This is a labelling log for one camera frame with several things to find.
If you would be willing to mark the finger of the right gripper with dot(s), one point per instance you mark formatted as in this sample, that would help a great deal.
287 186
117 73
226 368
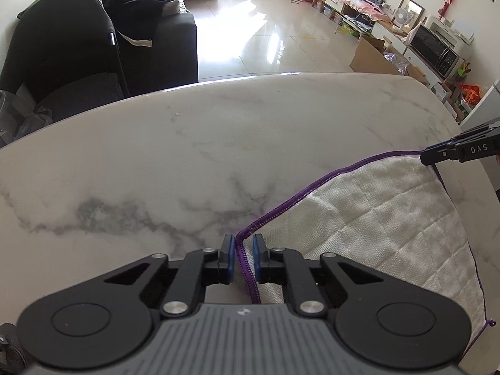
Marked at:
462 150
476 131

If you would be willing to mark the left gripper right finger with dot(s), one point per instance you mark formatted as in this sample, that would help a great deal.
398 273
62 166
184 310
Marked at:
382 322

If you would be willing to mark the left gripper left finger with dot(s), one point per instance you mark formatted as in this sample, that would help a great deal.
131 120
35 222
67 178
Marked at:
106 319

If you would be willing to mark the white towel purple trim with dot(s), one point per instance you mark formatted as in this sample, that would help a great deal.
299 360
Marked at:
388 212

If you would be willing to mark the white refrigerator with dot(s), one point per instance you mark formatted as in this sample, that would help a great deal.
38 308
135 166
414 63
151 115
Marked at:
486 110

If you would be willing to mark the black microwave oven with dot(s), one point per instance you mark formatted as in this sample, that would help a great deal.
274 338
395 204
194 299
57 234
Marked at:
434 51

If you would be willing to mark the black round phone stand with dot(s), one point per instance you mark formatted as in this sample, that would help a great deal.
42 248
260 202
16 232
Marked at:
13 360

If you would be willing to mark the white printer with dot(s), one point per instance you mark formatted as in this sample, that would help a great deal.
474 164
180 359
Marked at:
447 34

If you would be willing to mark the open cardboard box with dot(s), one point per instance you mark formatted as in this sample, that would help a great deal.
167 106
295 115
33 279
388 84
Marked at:
371 56

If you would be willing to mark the small white desk fan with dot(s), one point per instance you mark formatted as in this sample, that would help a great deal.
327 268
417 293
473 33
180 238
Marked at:
401 20

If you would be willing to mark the dark grey sofa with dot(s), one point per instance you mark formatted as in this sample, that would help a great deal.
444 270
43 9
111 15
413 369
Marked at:
171 61

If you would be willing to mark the black clothing on sofa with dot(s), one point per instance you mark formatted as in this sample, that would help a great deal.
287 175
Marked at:
137 20

